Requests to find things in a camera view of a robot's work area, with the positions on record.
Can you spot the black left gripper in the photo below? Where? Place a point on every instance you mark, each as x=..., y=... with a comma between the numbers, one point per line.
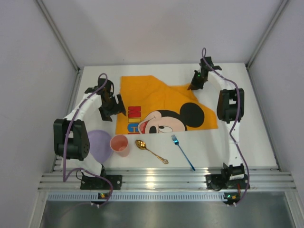
x=113, y=107

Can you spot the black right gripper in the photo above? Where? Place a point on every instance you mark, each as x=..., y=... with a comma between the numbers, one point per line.
x=198, y=80

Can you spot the orange Mickey Mouse cloth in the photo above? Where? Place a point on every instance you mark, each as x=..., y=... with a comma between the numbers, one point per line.
x=155, y=107

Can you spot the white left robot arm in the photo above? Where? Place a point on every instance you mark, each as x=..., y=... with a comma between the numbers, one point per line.
x=71, y=140

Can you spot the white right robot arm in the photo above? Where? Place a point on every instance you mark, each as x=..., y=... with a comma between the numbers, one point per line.
x=230, y=110

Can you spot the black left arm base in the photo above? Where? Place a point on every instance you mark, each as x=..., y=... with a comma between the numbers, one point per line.
x=94, y=183

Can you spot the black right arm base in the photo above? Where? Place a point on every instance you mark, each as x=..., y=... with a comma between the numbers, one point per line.
x=225, y=181

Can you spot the lilac plate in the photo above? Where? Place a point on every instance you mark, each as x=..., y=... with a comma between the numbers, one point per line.
x=100, y=145

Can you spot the pink plastic cup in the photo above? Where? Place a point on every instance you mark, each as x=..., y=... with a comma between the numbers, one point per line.
x=120, y=145

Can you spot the gold ornate spoon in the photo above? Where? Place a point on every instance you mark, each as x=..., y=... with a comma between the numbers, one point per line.
x=142, y=146

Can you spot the blue metallic fork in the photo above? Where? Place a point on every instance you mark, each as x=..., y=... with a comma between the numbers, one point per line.
x=176, y=142

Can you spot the aluminium frame rail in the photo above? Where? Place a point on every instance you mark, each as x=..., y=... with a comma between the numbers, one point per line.
x=171, y=179

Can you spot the grey slotted cable duct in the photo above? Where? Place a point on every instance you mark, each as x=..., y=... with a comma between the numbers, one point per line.
x=144, y=196

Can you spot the right aluminium corner post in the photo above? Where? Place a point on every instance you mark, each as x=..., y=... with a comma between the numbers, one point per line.
x=267, y=32

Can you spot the aluminium corner post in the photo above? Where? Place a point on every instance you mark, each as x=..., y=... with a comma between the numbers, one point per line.
x=57, y=33
x=267, y=32

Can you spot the left aluminium corner post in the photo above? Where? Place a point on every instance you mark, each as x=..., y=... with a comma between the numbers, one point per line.
x=57, y=33

